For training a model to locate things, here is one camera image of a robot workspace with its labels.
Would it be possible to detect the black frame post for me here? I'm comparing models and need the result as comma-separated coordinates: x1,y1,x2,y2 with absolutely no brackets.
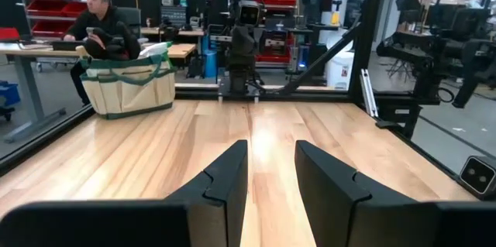
347,0,388,104

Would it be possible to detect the aluminium bracket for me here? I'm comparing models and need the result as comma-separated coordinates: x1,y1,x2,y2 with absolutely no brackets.
359,68,380,118

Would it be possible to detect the blue container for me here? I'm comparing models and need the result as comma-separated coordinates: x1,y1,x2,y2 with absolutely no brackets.
202,48,220,80

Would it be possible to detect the beige and green gardening bag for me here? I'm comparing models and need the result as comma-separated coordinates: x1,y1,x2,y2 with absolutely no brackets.
79,41,177,120

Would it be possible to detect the black neighbouring robot rig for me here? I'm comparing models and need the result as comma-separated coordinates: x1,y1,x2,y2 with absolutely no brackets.
375,0,496,109

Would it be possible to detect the grey table-level camera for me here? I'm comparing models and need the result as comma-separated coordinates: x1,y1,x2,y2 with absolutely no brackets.
459,155,496,201

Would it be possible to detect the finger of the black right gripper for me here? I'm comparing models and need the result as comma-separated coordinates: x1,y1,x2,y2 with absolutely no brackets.
231,63,241,92
239,63,250,92

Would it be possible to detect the green plastic spray bottle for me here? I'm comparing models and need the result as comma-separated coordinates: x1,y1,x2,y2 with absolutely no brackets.
137,39,174,60

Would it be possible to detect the person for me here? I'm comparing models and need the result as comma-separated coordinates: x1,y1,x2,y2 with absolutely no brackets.
63,0,143,108

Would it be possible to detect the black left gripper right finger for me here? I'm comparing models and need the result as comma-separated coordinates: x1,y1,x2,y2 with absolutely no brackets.
294,139,496,247

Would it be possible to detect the shelf rack with red bins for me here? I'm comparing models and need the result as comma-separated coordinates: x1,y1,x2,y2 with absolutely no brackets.
13,0,112,41

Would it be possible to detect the blue cart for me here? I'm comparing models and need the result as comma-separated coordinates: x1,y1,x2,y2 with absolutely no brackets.
0,79,21,121

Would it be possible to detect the white bin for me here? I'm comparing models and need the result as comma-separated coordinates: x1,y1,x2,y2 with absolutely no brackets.
325,49,356,90

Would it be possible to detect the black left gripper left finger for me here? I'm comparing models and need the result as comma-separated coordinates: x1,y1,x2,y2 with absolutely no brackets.
0,139,249,247

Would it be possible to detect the wooden top desk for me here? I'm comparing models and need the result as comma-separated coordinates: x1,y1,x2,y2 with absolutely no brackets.
0,40,197,144

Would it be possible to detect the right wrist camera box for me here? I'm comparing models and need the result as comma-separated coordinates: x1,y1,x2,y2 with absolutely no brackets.
236,0,261,26

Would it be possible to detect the black diagonal frame brace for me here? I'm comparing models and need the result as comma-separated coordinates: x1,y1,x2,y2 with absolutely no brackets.
277,22,361,95

